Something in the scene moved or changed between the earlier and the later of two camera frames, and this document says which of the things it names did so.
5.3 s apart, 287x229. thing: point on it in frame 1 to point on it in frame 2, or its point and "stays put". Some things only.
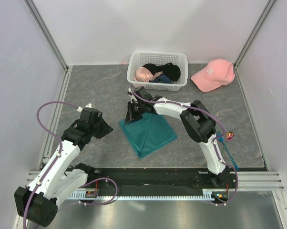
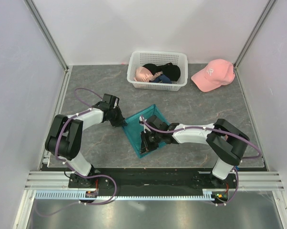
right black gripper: (131, 117) to (145, 145)
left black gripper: (106, 129) to (120, 121)
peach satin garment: (143, 74) stays put
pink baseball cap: (218, 72) stays put
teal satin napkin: (148, 134) stays put
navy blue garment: (162, 78) stays put
